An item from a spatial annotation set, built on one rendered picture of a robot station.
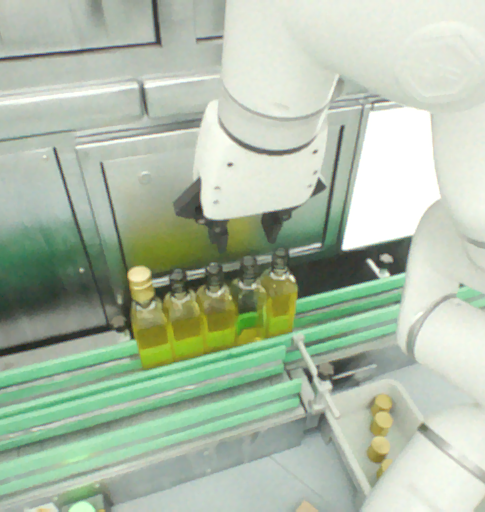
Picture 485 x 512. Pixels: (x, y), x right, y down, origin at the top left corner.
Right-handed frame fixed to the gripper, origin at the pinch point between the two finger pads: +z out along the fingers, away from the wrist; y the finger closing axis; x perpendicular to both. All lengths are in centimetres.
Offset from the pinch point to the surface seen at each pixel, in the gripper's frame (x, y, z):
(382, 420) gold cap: 20, -28, 49
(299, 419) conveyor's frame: 15.4, -11.1, 44.6
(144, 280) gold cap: -7.4, 10.9, 22.1
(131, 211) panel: -21.6, 10.7, 24.3
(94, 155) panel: -24.8, 14.4, 13.4
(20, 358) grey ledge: -11, 38, 53
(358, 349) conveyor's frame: 5, -28, 47
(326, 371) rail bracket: 10.6, -14.4, 31.5
